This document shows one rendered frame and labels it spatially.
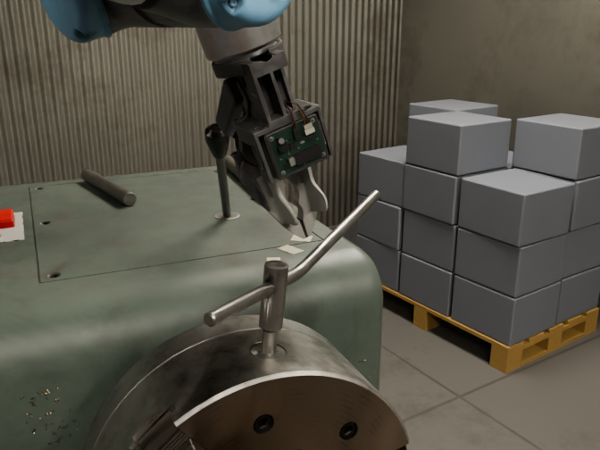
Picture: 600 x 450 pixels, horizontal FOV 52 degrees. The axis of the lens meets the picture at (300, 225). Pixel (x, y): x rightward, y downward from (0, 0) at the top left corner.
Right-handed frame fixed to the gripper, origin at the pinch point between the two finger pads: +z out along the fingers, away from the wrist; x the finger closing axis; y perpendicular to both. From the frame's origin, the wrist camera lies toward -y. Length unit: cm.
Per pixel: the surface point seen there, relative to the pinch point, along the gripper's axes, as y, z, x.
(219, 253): -9.1, 2.9, -8.3
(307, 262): 9.2, -0.4, -3.3
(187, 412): 16.6, 2.7, -19.4
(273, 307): 13.4, -0.3, -8.9
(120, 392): 6.5, 4.3, -24.4
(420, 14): -308, 49, 221
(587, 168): -138, 105, 178
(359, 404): 16.9, 11.3, -5.4
